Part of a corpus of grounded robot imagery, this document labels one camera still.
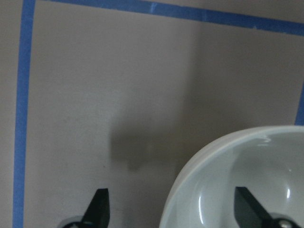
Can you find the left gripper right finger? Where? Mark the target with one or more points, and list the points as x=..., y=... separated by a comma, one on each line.
x=249, y=212

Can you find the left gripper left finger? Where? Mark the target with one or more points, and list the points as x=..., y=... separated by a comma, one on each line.
x=97, y=214

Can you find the beige ceramic bowl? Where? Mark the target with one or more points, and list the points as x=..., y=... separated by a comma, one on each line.
x=268, y=161

